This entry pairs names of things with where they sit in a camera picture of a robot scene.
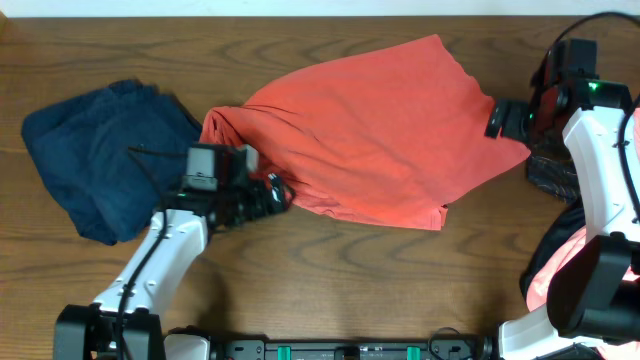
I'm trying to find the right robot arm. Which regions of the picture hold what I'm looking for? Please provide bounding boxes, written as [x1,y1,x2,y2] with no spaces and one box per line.
[485,39,639,359]

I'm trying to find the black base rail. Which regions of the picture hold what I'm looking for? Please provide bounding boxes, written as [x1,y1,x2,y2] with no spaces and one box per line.
[164,337,501,360]

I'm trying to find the light pink garment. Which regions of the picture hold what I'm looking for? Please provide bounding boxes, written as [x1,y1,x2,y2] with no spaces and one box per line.
[498,107,639,359]

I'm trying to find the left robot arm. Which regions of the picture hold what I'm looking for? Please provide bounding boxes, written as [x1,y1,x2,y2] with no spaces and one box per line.
[53,143,295,360]

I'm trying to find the folded navy blue garment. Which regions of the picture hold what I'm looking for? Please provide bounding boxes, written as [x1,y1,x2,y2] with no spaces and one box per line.
[21,80,202,245]

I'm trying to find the black patterned garment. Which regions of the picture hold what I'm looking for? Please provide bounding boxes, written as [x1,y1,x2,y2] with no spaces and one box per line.
[519,145,586,310]

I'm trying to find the red orange t-shirt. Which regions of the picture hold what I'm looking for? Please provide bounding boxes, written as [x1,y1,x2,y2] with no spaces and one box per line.
[200,35,529,231]

